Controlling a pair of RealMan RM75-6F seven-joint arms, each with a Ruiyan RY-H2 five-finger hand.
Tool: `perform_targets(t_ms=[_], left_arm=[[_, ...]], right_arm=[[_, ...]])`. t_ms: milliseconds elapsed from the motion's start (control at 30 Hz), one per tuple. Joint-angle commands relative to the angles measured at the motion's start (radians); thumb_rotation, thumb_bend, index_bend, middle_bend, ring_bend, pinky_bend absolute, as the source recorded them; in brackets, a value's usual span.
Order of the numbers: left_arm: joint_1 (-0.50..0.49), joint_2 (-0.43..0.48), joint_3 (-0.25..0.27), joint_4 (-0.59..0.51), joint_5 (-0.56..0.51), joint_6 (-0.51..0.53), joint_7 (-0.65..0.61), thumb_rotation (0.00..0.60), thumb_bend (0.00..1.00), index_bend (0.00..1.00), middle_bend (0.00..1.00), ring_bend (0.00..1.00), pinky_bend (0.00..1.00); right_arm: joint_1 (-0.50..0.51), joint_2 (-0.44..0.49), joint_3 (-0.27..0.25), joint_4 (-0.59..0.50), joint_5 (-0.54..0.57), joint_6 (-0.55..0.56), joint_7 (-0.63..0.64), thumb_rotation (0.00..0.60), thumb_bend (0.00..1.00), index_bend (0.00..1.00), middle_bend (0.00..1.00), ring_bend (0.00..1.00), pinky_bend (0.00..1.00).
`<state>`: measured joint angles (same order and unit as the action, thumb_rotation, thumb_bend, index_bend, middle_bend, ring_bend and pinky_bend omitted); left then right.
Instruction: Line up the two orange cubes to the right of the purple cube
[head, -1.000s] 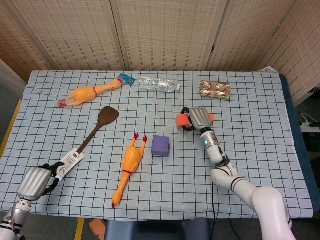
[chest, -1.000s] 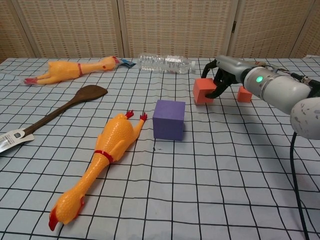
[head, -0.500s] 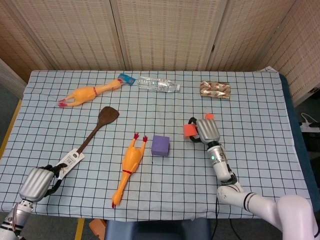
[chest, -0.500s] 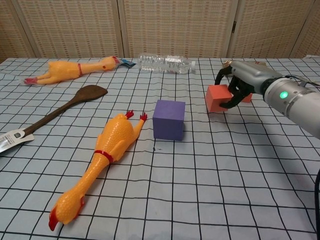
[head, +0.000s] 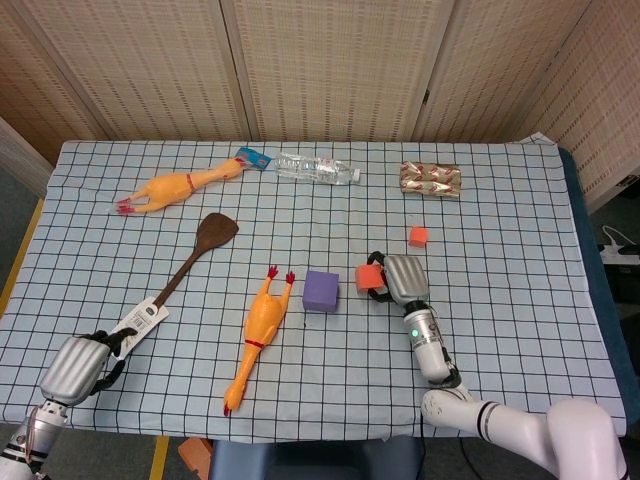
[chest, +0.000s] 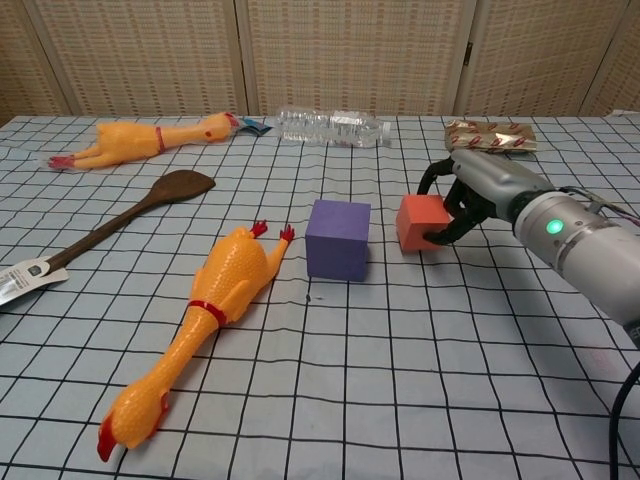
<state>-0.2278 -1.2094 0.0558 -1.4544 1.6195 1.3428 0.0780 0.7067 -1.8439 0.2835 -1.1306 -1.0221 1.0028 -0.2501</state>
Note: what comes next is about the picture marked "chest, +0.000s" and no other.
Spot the beige woven folding screen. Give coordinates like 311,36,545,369
0,0,640,119

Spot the gold foil snack packet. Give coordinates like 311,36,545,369
444,118,540,157

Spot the bagged yellow rubber chicken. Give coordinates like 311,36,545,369
47,111,274,174

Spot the white paper spatula tag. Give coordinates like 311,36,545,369
0,257,69,307

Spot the dark wooden spatula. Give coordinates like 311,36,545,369
39,169,217,274

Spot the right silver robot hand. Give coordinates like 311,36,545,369
417,149,556,246

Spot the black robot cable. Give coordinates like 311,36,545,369
608,359,640,480

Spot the unwrapped yellow rubber chicken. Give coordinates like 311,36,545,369
98,220,297,463

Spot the clear plastic water bottle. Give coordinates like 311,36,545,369
276,105,393,150

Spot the large orange foam cube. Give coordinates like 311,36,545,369
396,194,454,253

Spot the large purple foam cube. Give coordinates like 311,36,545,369
305,199,372,283

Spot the blue checkered tablecloth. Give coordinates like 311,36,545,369
0,115,640,480

